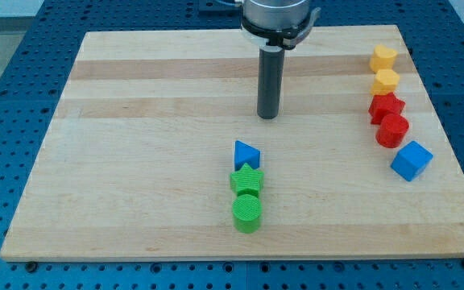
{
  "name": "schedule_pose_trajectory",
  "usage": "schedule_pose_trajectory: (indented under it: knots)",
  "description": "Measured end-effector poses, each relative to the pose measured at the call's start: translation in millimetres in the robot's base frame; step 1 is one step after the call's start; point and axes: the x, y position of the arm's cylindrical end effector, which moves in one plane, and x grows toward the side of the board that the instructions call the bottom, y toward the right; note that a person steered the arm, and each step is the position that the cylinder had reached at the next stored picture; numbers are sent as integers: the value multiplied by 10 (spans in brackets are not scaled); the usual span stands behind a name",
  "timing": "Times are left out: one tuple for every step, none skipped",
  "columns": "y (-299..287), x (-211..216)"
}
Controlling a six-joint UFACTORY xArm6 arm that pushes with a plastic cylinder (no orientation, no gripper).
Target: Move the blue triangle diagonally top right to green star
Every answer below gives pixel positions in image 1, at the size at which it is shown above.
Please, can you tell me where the blue triangle block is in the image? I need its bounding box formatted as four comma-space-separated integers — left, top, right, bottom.
234, 140, 261, 171

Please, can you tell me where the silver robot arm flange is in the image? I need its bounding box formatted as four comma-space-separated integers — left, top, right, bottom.
237, 0, 321, 52

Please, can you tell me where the green star block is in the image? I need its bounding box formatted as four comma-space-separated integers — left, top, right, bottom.
230, 164, 264, 197

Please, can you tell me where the red star block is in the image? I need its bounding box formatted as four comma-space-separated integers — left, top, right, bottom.
368, 93, 405, 125

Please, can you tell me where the green cylinder block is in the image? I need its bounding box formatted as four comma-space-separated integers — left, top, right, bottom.
232, 194, 263, 234

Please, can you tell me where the wooden board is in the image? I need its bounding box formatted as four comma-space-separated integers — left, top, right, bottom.
0, 25, 464, 262

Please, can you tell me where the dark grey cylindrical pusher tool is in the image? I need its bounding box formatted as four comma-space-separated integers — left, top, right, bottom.
257, 49, 285, 119

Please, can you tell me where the red cylinder block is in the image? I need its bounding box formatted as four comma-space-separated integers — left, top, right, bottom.
375, 114, 409, 148

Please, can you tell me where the yellow hexagon block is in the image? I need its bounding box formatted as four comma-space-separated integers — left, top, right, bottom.
371, 68, 400, 95

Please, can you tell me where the yellow heart block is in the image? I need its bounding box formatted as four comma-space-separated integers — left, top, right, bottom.
369, 44, 398, 73

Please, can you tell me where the blue cube block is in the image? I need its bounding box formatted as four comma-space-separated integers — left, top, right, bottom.
390, 141, 433, 181

